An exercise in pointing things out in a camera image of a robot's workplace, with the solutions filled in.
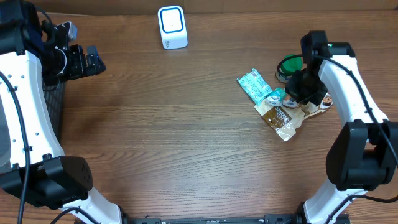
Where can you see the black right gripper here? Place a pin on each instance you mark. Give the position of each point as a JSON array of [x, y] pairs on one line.
[[291, 90]]

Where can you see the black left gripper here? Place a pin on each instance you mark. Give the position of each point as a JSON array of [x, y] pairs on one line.
[[83, 60]]

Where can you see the orange red tissue pack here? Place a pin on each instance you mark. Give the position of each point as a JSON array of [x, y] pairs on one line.
[[290, 103]]

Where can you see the green cap white bottle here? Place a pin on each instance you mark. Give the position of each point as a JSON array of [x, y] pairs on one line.
[[287, 68]]

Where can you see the teal Kleenex tissue pack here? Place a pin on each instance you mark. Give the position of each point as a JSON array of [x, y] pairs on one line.
[[276, 97]]

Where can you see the beige clear plastic pouch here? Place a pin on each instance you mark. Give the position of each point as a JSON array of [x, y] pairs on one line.
[[284, 120]]

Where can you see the green toilet tissue wipes pack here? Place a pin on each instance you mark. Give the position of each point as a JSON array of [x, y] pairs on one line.
[[255, 86]]

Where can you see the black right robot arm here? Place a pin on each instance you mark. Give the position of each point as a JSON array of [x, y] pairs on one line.
[[364, 155]]

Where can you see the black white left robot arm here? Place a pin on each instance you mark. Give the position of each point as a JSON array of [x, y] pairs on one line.
[[37, 57]]

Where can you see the white barcode scanner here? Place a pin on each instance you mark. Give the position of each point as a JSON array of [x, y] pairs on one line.
[[173, 30]]

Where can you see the grey plastic shopping basket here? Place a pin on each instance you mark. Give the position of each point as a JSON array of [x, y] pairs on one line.
[[54, 101]]

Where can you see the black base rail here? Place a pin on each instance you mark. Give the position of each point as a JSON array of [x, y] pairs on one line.
[[266, 219]]

